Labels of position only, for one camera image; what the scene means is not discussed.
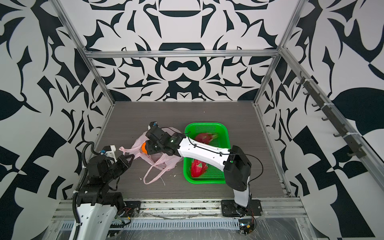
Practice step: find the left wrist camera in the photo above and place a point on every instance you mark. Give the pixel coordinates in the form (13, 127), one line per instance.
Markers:
(109, 151)

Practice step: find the red dragon fruit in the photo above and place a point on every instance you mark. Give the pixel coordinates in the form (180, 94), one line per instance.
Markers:
(205, 138)

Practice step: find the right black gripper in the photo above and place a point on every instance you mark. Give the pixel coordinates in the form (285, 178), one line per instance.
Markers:
(150, 148)

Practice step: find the small circuit board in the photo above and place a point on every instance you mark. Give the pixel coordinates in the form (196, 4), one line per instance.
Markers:
(247, 226)

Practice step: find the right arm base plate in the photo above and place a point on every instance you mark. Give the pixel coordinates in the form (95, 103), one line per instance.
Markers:
(232, 210)

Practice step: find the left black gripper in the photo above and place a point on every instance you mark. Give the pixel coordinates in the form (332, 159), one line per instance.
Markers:
(122, 162)

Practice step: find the round orange tangerine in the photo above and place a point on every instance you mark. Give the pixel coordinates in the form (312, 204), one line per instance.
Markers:
(144, 148)

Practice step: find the pink plastic bag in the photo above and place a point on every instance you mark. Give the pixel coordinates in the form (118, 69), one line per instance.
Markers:
(160, 161)

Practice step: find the aluminium frame rail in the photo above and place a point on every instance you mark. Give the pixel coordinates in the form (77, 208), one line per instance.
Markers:
(181, 54)

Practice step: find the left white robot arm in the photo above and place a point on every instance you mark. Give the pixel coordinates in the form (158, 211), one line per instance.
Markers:
(95, 204)

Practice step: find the green plastic basket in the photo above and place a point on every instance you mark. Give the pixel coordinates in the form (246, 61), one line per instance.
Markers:
(212, 175)

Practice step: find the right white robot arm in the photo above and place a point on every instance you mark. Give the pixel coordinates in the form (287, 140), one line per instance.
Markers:
(233, 162)

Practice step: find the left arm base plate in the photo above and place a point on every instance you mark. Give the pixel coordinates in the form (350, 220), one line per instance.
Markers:
(130, 209)

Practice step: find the white slotted cable duct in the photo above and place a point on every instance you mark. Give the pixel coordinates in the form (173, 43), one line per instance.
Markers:
(185, 224)

